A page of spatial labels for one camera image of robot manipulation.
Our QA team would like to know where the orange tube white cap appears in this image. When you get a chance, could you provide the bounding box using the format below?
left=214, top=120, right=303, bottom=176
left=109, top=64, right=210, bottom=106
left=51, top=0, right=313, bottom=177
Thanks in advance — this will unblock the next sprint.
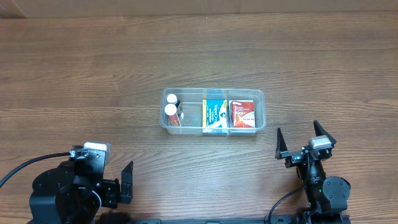
left=164, top=103, right=181, bottom=126

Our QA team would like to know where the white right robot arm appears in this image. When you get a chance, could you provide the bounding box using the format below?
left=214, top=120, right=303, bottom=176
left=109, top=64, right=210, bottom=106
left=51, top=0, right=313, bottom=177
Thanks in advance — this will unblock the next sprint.
left=264, top=121, right=351, bottom=224

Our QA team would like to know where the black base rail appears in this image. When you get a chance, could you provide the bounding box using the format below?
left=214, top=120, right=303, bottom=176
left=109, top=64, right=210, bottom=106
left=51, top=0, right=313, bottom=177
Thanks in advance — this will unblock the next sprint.
left=130, top=214, right=351, bottom=224

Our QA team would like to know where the clear plastic container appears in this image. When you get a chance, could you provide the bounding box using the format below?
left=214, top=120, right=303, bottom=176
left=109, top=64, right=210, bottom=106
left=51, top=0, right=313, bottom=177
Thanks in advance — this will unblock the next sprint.
left=160, top=88, right=266, bottom=136

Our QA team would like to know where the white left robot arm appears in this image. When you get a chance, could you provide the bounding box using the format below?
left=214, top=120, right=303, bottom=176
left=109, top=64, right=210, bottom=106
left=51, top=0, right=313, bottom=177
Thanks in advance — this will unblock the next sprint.
left=29, top=159, right=134, bottom=224

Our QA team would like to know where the blue yellow VapoDrops box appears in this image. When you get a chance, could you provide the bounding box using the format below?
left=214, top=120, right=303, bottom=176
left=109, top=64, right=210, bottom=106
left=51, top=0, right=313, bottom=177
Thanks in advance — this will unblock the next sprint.
left=202, top=100, right=228, bottom=128

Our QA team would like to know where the red medicine box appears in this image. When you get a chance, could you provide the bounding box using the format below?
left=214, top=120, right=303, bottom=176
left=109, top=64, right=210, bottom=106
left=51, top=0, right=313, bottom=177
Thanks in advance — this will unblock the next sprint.
left=229, top=100, right=256, bottom=128

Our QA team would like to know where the dark bottle white cap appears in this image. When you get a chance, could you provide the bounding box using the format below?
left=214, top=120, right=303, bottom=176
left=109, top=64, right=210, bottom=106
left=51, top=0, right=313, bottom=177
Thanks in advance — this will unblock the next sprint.
left=166, top=94, right=181, bottom=108

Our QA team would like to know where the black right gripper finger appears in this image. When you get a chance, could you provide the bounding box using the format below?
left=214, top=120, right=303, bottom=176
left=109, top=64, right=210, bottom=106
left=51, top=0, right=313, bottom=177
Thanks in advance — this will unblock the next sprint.
left=313, top=120, right=336, bottom=146
left=275, top=128, right=289, bottom=160

